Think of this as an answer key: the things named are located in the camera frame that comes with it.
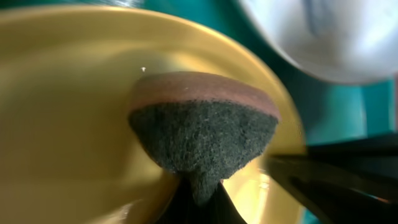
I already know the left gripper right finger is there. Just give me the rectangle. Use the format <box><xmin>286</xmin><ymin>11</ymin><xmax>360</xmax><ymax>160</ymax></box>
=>
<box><xmin>266</xmin><ymin>133</ymin><xmax>397</xmax><ymax>223</ymax></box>

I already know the dark green scrub sponge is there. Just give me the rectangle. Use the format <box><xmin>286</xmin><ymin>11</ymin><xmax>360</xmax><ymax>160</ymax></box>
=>
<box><xmin>128</xmin><ymin>72</ymin><xmax>280</xmax><ymax>205</ymax></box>

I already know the yellow plate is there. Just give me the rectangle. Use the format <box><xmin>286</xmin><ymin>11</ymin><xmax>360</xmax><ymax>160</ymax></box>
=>
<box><xmin>1</xmin><ymin>5</ymin><xmax>306</xmax><ymax>223</ymax></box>

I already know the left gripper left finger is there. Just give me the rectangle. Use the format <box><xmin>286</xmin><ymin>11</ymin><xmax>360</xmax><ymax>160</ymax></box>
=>
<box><xmin>155</xmin><ymin>180</ymin><xmax>246</xmax><ymax>224</ymax></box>

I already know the light blue plate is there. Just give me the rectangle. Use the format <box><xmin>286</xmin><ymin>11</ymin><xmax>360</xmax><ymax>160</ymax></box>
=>
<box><xmin>236</xmin><ymin>0</ymin><xmax>397</xmax><ymax>84</ymax></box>

